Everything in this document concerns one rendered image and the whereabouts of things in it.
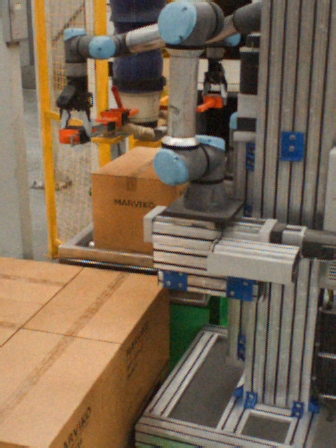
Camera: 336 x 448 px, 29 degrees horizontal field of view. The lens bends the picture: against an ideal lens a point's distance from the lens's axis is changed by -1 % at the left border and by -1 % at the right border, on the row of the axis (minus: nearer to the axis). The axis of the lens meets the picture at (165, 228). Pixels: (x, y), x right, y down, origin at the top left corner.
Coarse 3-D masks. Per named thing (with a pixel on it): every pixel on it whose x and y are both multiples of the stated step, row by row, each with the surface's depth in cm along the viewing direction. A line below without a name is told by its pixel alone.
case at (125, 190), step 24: (120, 168) 296; (144, 168) 296; (96, 192) 290; (120, 192) 286; (144, 192) 283; (168, 192) 279; (96, 216) 294; (120, 216) 290; (96, 240) 298; (120, 240) 294
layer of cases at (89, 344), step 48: (0, 288) 269; (48, 288) 269; (96, 288) 270; (144, 288) 270; (0, 336) 231; (48, 336) 231; (96, 336) 231; (144, 336) 252; (0, 384) 202; (48, 384) 202; (96, 384) 206; (144, 384) 259; (0, 432) 180; (48, 432) 180; (96, 432) 210
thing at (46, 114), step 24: (48, 0) 382; (96, 0) 332; (72, 24) 364; (96, 24) 337; (96, 72) 347; (48, 96) 409; (48, 120) 415; (72, 120) 383; (48, 144) 420; (48, 168) 425; (48, 192) 430; (48, 216) 437; (48, 240) 444
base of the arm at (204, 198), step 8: (192, 184) 209; (200, 184) 207; (208, 184) 206; (216, 184) 207; (192, 192) 209; (200, 192) 207; (208, 192) 207; (216, 192) 208; (224, 192) 210; (184, 200) 212; (192, 200) 208; (200, 200) 207; (208, 200) 207; (216, 200) 209; (224, 200) 210; (192, 208) 209; (200, 208) 208; (208, 208) 207; (216, 208) 208; (224, 208) 210
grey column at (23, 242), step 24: (0, 0) 340; (0, 24) 346; (0, 48) 350; (0, 72) 355; (0, 96) 360; (0, 120) 365; (0, 144) 370; (24, 144) 378; (0, 168) 375; (24, 168) 381; (0, 192) 380; (24, 192) 383; (0, 216) 386; (24, 216) 386; (0, 240) 391; (24, 240) 389
